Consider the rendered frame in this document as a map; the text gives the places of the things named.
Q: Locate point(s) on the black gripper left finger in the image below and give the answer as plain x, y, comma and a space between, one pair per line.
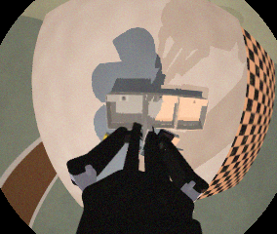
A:
83, 170

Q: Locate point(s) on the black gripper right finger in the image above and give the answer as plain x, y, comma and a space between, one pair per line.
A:
176, 168

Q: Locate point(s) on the grey rack of three bins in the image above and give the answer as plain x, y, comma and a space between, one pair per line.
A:
170, 112

